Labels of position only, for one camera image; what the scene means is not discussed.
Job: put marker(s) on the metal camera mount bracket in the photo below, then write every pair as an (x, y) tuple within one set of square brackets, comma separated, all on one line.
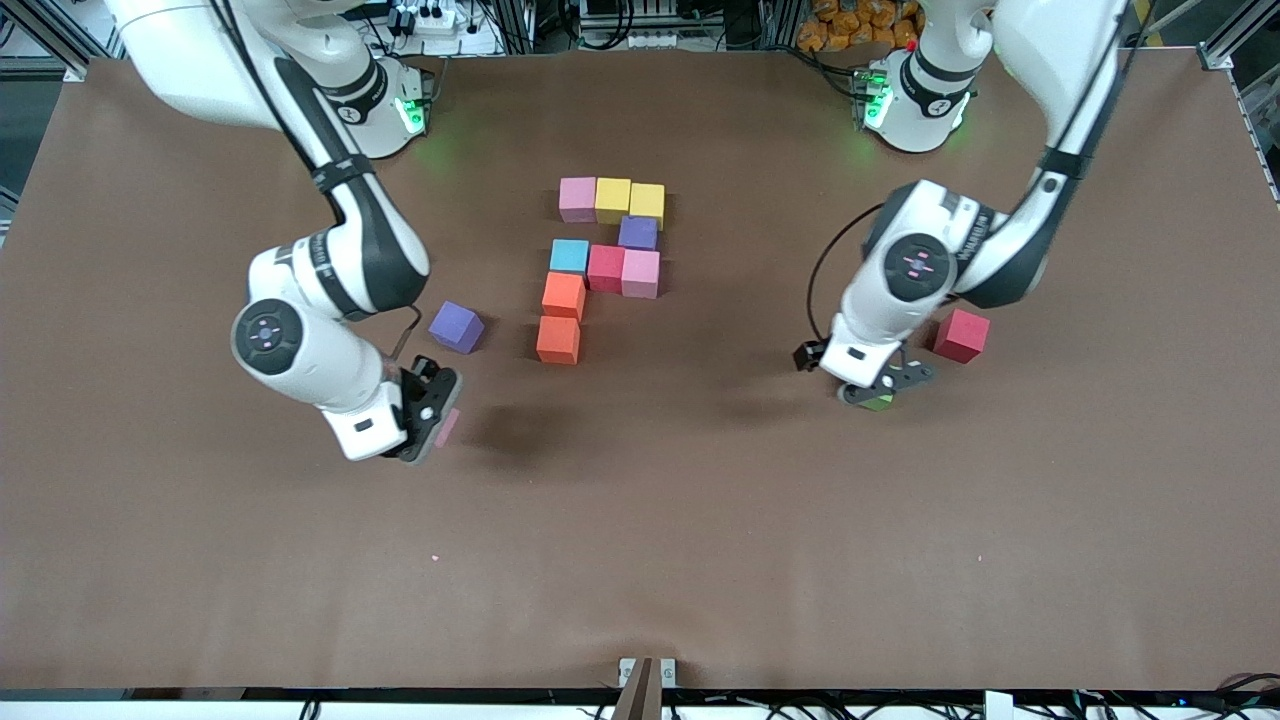
[(645, 675)]

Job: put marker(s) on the green foam block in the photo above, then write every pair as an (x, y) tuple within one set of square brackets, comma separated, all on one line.
[(880, 403)]

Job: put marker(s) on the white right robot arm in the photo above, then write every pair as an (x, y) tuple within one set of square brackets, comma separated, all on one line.
[(310, 360)]

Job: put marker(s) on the white power strip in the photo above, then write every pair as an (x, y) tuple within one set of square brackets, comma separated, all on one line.
[(425, 18), (640, 40)]

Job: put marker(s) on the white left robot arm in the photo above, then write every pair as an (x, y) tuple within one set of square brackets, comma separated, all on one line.
[(890, 300)]

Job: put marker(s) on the bag of orange snacks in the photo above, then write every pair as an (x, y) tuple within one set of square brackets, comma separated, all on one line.
[(850, 25)]

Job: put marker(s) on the yellow foam block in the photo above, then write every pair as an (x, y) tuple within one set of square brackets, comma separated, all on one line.
[(647, 203), (613, 198)]

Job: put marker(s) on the red foam block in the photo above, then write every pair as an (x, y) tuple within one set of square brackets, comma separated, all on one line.
[(605, 268), (961, 335)]

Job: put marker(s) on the light blue foam block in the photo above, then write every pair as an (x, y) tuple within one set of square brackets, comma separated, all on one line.
[(569, 256)]

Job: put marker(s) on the pink foam block with dent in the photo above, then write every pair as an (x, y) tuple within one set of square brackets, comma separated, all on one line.
[(447, 428)]

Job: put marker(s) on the orange foam block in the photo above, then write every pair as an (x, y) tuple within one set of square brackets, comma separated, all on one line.
[(558, 340), (563, 296)]

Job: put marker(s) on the purple foam block with dent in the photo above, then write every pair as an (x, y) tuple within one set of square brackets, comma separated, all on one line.
[(637, 232)]

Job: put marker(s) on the aluminium frame post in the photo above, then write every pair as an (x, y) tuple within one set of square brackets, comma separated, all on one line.
[(1240, 30), (50, 40)]

